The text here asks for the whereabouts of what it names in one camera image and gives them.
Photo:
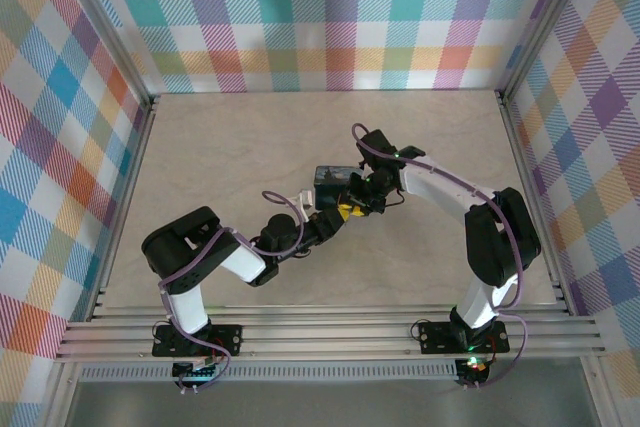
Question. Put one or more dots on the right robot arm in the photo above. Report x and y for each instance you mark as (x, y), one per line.
(500, 242)

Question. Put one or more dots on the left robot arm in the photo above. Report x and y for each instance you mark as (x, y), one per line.
(180, 247)

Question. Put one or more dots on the teal blue box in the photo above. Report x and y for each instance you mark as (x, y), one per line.
(327, 187)

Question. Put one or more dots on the small controller board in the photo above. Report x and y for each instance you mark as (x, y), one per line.
(472, 366)
(197, 372)

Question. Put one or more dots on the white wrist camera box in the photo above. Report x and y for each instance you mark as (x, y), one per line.
(305, 198)

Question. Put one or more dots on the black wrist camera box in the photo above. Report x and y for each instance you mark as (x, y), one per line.
(380, 142)

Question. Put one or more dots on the aluminium front rail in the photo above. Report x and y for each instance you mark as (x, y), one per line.
(325, 332)

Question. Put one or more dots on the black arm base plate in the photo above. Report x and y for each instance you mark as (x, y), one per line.
(227, 339)
(435, 337)

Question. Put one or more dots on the aluminium side rail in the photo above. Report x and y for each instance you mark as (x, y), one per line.
(122, 207)
(532, 197)

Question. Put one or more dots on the aluminium corner post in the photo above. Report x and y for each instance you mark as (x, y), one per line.
(107, 27)
(547, 22)

